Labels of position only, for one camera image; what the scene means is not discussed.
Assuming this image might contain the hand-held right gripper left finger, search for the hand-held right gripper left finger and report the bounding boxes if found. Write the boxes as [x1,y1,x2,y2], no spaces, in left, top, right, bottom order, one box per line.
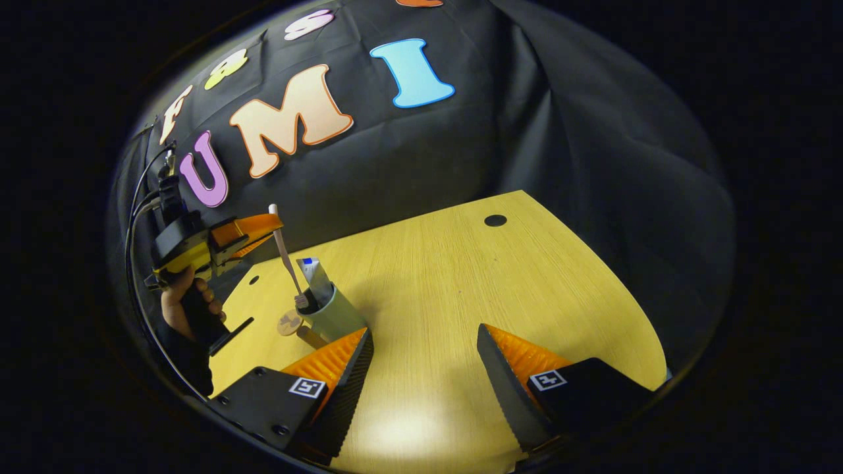
[208,327,375,460]

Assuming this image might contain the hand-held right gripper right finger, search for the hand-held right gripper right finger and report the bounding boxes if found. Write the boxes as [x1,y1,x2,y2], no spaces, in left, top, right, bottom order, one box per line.
[476,323,674,455]

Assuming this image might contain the white toothbrush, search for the white toothbrush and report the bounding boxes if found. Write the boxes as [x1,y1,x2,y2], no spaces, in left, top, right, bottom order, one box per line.
[267,203,312,310]

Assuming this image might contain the blue cup with wooden handle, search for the blue cup with wooden handle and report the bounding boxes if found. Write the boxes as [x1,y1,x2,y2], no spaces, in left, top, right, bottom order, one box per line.
[295,283,368,351]

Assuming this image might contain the white toothpaste tube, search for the white toothpaste tube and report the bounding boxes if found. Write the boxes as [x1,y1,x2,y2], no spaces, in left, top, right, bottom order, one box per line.
[296,257,335,310]

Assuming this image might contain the wooden desktop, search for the wooden desktop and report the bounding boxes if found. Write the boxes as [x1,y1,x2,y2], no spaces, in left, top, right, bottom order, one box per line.
[209,190,669,474]

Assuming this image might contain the black backdrop cloth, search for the black backdrop cloth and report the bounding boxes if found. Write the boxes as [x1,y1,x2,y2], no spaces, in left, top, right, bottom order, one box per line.
[109,0,737,376]

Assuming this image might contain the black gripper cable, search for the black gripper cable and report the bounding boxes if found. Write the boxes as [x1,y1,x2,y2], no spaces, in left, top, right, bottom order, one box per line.
[124,194,202,399]
[126,144,176,221]

